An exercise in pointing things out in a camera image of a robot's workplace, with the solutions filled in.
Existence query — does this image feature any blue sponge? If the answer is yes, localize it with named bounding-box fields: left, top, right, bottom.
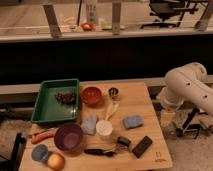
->
left=123, top=115, right=143, bottom=129

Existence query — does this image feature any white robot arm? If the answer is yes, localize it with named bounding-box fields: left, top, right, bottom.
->
left=157, top=62, right=213, bottom=116

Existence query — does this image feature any red bowl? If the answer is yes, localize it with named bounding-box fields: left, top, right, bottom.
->
left=80, top=87, right=102, bottom=106

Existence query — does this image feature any purple bowl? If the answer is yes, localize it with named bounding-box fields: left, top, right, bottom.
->
left=54, top=123, right=83, bottom=151

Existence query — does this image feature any small metal cup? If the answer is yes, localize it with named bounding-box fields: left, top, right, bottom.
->
left=109, top=87, right=119, bottom=99

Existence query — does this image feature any yellow banana peel toy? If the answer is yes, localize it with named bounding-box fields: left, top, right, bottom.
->
left=105, top=102, right=119, bottom=120

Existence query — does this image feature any bunch of dark grapes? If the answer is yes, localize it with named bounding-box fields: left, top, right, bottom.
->
left=55, top=92, right=76, bottom=105

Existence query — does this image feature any light blue cloth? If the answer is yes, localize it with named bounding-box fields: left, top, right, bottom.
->
left=81, top=114, right=98, bottom=135

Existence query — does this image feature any white cup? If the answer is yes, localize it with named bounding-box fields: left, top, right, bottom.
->
left=96, top=120, right=113, bottom=138

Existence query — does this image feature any green plastic tray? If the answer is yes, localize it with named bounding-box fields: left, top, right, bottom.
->
left=31, top=78, right=80, bottom=125

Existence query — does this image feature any black tape roll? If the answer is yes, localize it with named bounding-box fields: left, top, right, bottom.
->
left=117, top=136, right=131, bottom=148

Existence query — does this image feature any red fruit on shelf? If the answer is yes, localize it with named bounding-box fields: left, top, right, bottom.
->
left=81, top=22, right=94, bottom=31

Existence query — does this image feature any black rectangular remote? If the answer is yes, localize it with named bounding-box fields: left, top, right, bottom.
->
left=132, top=136, right=152, bottom=158

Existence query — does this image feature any orange carrot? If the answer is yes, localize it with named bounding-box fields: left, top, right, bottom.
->
left=31, top=131, right=55, bottom=144

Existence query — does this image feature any red yellow apple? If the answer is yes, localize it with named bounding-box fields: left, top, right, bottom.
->
left=47, top=153, right=65, bottom=171

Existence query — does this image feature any blue round lid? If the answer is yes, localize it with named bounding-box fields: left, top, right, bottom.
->
left=31, top=144, right=49, bottom=163

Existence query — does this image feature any black office chair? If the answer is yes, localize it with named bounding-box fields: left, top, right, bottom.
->
left=141, top=0, right=198, bottom=29

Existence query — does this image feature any black chair beside table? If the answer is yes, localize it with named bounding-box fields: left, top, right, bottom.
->
left=0, top=133, right=26, bottom=171

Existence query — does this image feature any black handled spoon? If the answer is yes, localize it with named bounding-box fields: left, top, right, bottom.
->
left=84, top=149, right=116, bottom=157

